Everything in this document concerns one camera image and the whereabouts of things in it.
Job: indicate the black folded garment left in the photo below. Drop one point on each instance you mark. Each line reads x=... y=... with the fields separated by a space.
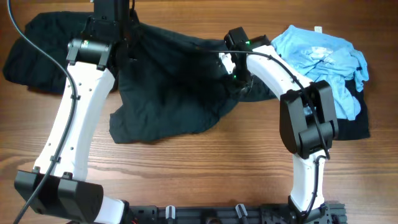
x=50 y=31

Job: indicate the black garment under blue shirt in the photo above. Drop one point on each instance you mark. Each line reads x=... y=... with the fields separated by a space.
x=358 y=128

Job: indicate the light blue t-shirt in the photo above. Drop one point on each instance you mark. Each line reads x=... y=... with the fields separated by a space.
x=324 y=57

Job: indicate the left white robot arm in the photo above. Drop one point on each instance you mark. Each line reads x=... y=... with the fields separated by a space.
x=57 y=184

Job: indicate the dark green t-shirt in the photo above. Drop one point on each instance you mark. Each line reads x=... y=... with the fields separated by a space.
x=175 y=84

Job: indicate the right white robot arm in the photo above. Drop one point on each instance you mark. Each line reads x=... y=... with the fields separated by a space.
x=307 y=120

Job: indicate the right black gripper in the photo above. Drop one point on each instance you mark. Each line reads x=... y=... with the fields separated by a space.
x=249 y=85

